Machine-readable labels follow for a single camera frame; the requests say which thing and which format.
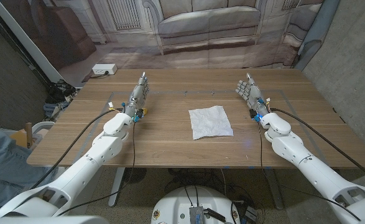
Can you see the grey finned electronics box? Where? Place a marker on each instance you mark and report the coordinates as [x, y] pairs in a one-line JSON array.
[[196, 215]]

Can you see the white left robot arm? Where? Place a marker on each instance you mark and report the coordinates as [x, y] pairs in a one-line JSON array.
[[101, 152]]

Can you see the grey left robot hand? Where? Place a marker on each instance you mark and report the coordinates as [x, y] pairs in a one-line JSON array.
[[137, 96]]

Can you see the grey blue rolled sheet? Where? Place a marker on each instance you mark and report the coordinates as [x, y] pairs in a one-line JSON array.
[[317, 31]]

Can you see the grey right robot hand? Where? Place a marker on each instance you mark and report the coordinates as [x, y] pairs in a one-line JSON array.
[[255, 96]]

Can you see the person in blue jeans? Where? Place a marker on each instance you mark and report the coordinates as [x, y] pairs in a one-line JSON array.
[[2, 161]]

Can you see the grey table leg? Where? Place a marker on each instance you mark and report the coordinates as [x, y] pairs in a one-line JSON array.
[[274, 186]]

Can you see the white power strip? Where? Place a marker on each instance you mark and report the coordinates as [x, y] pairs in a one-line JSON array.
[[104, 69]]

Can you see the white chair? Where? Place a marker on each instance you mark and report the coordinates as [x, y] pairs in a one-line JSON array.
[[43, 126]]

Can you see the printed sofa room backdrop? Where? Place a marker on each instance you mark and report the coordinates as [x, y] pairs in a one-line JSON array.
[[201, 31]]

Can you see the orange cardboard box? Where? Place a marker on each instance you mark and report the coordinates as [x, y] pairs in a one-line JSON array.
[[19, 138]]

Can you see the white tissue paper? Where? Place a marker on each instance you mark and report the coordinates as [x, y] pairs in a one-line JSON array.
[[210, 123]]

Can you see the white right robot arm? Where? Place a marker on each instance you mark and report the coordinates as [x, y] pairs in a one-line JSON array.
[[294, 149]]

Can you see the white backdrop frame pole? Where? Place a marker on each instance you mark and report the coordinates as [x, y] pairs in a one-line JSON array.
[[30, 43]]

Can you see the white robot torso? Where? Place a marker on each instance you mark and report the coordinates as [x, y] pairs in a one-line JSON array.
[[176, 202]]

